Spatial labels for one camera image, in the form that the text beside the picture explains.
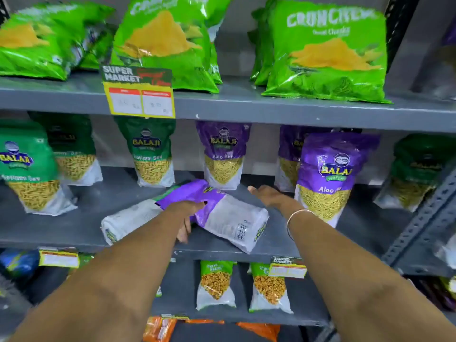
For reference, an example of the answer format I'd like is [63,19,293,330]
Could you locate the person's left hand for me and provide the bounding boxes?
[164,200,207,245]

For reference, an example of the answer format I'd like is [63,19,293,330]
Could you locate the person's right hand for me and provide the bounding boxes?
[247,185,299,220]

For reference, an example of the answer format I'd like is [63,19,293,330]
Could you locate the grey metal shelf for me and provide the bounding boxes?
[0,0,456,330]

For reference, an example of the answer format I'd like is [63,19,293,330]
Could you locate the person's right forearm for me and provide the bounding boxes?
[286,209,456,342]

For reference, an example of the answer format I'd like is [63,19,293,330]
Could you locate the person's left forearm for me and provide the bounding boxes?
[9,204,190,342]

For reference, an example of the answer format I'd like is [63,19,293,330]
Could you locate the blue snack packet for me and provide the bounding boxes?
[0,248,40,279]

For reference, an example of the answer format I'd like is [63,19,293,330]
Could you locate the dark maroon snack packet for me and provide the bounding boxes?
[413,277,456,312]

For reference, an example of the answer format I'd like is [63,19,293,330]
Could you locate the silver bangle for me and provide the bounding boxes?
[286,209,317,242]

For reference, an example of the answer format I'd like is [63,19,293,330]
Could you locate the row of light green chip bags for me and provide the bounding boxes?
[0,0,394,105]

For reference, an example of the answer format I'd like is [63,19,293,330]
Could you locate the grey metal shelving rack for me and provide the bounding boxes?
[374,0,456,342]

